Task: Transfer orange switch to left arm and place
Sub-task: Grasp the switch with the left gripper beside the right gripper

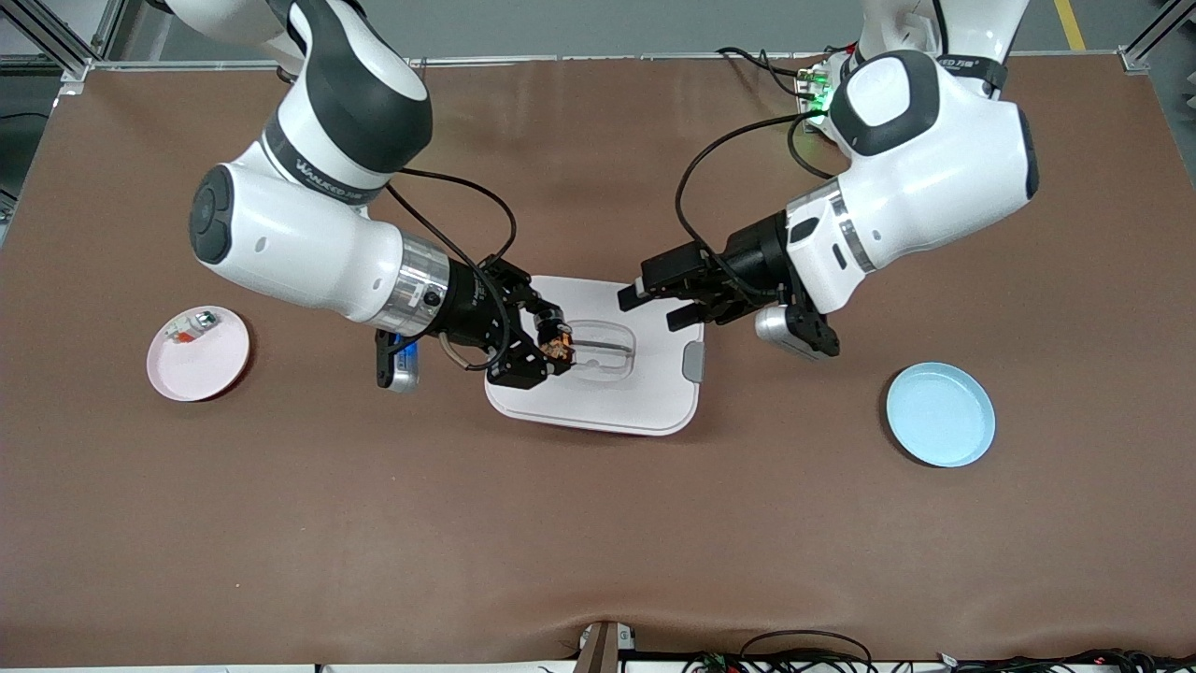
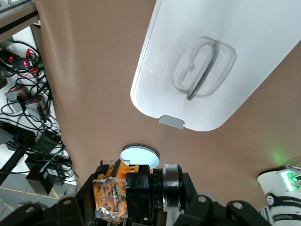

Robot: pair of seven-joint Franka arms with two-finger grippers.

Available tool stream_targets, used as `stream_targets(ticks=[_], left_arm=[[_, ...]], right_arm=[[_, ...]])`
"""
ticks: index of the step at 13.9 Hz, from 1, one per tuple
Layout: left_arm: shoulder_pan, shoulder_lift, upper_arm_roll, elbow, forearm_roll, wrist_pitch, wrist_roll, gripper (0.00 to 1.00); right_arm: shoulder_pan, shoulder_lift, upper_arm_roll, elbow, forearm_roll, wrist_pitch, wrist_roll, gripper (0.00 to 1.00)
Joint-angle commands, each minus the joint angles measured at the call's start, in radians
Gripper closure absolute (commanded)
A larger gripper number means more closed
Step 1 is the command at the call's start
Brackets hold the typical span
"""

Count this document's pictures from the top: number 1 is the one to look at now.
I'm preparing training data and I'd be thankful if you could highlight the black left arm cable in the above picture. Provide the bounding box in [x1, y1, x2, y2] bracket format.
[675, 110, 847, 302]

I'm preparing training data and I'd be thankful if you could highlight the black base cable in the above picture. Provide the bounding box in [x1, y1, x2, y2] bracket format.
[715, 45, 823, 99]

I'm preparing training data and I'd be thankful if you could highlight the pink round plate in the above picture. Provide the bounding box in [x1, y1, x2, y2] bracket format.
[147, 305, 251, 403]

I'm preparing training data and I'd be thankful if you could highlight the brown camera mount bracket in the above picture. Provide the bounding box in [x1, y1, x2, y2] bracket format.
[572, 620, 638, 673]

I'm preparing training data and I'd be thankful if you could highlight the white lidded storage box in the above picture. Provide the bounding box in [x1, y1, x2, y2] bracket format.
[484, 275, 705, 437]

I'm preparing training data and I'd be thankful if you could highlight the black looped cable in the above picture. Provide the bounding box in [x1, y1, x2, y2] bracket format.
[687, 629, 876, 673]

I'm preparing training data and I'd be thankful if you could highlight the black cable bundle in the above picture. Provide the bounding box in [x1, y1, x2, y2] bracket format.
[934, 648, 1196, 673]

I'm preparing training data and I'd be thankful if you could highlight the light blue round plate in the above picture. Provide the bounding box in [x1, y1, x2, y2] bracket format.
[886, 362, 997, 468]

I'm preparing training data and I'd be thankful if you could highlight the brown table mat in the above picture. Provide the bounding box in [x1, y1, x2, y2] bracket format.
[0, 54, 1196, 669]

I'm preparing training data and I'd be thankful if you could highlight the aluminium frame profile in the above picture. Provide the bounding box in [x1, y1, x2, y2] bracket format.
[0, 0, 127, 80]
[1119, 0, 1196, 74]

